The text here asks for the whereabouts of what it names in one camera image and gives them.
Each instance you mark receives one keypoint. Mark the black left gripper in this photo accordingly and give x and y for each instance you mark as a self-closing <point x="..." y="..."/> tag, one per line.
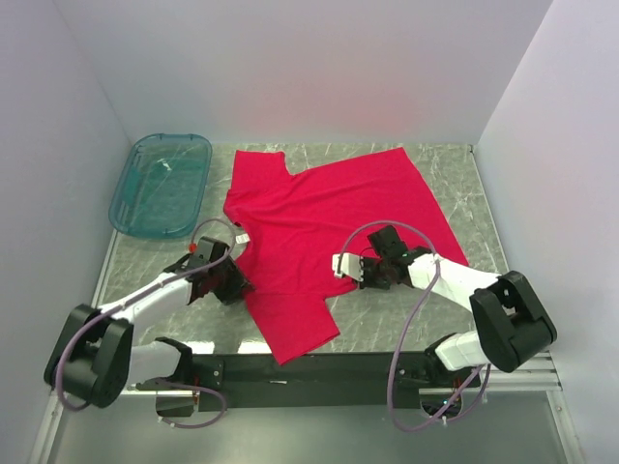
<point x="238" y="283"/>

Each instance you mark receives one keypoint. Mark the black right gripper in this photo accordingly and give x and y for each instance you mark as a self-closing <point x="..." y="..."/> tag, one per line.
<point x="367" y="282"/>

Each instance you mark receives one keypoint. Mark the red t-shirt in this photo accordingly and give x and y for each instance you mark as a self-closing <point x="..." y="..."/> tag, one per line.
<point x="297" y="222"/>

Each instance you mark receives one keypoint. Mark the teal transparent plastic bin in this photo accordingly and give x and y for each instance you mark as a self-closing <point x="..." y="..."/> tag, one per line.
<point x="159" y="193"/>

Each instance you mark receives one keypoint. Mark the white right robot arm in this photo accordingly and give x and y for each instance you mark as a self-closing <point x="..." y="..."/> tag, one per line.
<point x="511" y="323"/>

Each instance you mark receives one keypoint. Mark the black base beam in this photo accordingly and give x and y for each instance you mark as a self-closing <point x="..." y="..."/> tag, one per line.
<point x="330" y="379"/>

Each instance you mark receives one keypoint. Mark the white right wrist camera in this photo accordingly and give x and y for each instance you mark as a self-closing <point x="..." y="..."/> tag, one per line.
<point x="348" y="265"/>

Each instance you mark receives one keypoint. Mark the aluminium frame rail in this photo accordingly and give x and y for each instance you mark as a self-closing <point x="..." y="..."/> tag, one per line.
<point x="97" y="377"/>

